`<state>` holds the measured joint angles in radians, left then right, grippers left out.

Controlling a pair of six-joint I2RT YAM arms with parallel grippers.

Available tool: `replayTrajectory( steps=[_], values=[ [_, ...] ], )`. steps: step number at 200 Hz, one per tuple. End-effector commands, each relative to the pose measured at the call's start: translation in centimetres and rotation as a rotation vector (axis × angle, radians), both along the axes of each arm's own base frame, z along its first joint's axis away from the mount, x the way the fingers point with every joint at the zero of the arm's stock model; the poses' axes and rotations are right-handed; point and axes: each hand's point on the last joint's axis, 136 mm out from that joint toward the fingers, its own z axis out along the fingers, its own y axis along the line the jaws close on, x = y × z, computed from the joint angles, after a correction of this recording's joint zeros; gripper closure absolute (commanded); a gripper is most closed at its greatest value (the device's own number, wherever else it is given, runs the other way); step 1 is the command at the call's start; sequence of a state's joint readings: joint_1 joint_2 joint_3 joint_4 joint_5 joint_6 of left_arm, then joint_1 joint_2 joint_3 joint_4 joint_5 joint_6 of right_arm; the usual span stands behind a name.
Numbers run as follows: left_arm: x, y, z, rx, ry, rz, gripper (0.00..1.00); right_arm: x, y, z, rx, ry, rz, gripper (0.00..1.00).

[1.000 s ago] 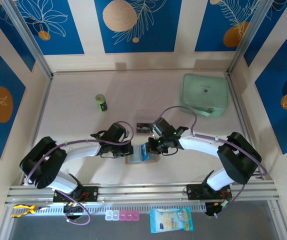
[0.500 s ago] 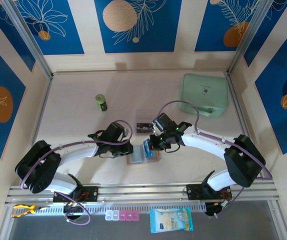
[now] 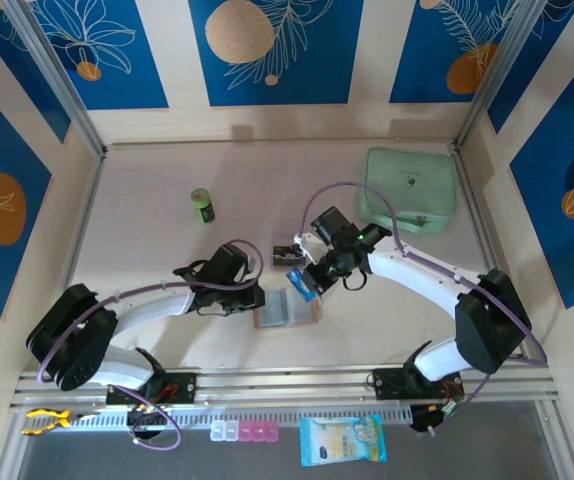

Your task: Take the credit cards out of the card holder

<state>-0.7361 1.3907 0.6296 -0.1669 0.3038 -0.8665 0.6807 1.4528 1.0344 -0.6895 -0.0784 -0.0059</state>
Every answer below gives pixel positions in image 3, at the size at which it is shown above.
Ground pink leather card holder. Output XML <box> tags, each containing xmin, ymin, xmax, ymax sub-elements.
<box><xmin>252</xmin><ymin>287</ymin><xmax>322</xmax><ymax>330</ymax></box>

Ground black credit card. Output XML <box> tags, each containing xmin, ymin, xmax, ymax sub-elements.
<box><xmin>272</xmin><ymin>244</ymin><xmax>302</xmax><ymax>270</ymax></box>

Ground green cylindrical bottle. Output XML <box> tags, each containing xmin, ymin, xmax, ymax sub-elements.
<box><xmin>190</xmin><ymin>187</ymin><xmax>217</xmax><ymax>226</ymax></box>

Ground aluminium front beam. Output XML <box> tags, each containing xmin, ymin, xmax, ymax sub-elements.
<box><xmin>9</xmin><ymin>362</ymin><xmax>561</xmax><ymax>414</ymax></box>

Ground mint green zip pouch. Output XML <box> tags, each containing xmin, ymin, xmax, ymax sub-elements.
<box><xmin>356</xmin><ymin>146</ymin><xmax>457</xmax><ymax>235</ymax></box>

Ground white and pink pill organizer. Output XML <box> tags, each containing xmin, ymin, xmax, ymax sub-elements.
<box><xmin>209</xmin><ymin>420</ymin><xmax>281</xmax><ymax>443</ymax></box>

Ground wet wipes packet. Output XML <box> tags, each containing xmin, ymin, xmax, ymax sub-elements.
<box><xmin>299</xmin><ymin>413</ymin><xmax>388</xmax><ymax>468</ymax></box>

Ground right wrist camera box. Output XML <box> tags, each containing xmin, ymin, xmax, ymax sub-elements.
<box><xmin>291</xmin><ymin>232</ymin><xmax>320</xmax><ymax>263</ymax></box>

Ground white slotted cable duct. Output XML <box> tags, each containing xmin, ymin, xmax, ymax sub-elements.
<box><xmin>21</xmin><ymin>407</ymin><xmax>413</xmax><ymax>434</ymax></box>

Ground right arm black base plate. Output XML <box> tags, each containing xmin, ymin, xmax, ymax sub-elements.
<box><xmin>371</xmin><ymin>367</ymin><xmax>463</xmax><ymax>401</ymax></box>

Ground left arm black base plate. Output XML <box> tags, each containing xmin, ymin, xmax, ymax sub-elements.
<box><xmin>105</xmin><ymin>372</ymin><xmax>198</xmax><ymax>406</ymax></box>

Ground aluminium table edge rail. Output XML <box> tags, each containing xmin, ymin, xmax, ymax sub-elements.
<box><xmin>61</xmin><ymin>152</ymin><xmax>108</xmax><ymax>289</ymax></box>
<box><xmin>450</xmin><ymin>142</ymin><xmax>531</xmax><ymax>361</ymax></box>

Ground black cable connector box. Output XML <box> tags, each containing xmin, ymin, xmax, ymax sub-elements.
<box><xmin>409</xmin><ymin>403</ymin><xmax>451</xmax><ymax>436</ymax></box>
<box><xmin>126</xmin><ymin>405</ymin><xmax>171</xmax><ymax>442</ymax></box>

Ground yellow handled pliers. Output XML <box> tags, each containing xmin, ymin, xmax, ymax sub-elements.
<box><xmin>22</xmin><ymin>408</ymin><xmax>101</xmax><ymax>436</ymax></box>

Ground aluminium upright post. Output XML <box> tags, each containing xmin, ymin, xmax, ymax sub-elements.
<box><xmin>1</xmin><ymin>0</ymin><xmax>107</xmax><ymax>157</ymax></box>
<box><xmin>454</xmin><ymin>0</ymin><xmax>539</xmax><ymax>151</ymax></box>

